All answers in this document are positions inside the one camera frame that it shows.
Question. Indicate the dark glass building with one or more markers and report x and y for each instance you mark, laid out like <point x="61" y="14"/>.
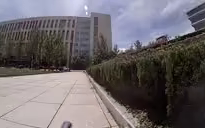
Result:
<point x="203" y="15"/>

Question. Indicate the row of trees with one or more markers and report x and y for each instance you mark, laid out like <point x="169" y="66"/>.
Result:
<point x="50" y="50"/>

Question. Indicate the green hedge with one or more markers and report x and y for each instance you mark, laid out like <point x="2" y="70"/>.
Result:
<point x="150" y="73"/>

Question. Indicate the robot's own part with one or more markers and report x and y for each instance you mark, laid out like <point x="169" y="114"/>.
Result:
<point x="66" y="125"/>

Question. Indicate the tree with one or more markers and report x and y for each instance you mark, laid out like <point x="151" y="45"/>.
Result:
<point x="101" y="53"/>

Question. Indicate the concrete kerb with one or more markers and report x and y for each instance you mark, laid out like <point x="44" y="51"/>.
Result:
<point x="113" y="108"/>

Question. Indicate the grass strip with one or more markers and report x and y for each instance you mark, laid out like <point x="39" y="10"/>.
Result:
<point x="10" y="71"/>

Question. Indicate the grey stone slab plaza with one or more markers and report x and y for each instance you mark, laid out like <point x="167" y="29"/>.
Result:
<point x="56" y="96"/>

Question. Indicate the large pale curved building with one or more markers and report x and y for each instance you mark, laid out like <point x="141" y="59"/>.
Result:
<point x="56" y="25"/>

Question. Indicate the parked vehicles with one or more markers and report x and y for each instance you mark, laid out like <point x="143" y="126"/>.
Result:
<point x="61" y="69"/>

